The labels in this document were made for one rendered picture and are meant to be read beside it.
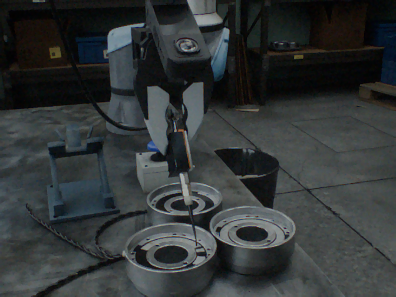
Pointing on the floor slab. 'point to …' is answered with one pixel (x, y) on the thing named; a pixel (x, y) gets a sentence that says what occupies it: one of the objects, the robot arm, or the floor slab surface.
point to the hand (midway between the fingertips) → (176, 145)
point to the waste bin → (242, 164)
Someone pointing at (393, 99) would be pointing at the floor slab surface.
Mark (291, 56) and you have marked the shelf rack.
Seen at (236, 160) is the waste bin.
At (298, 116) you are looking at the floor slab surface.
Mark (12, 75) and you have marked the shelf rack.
